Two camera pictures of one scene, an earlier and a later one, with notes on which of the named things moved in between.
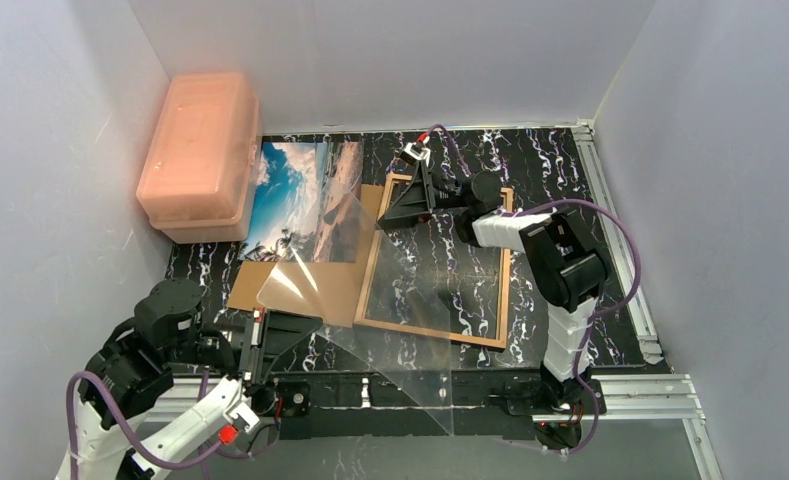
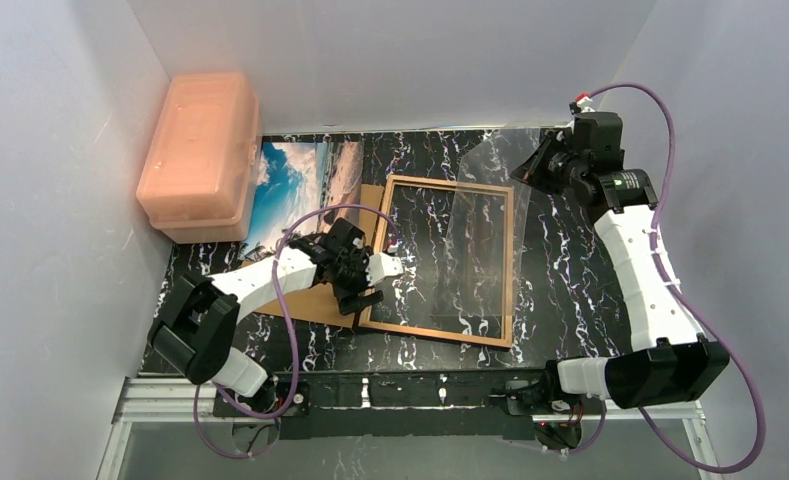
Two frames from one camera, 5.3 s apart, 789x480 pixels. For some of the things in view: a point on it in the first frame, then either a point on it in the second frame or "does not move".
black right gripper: (426, 187) → (547, 162)
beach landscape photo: (308, 202) does not move
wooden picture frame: (500, 343) does not move
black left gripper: (251, 345) → (353, 277)
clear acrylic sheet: (357, 282) → (488, 229)
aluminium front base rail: (656, 398) does not move
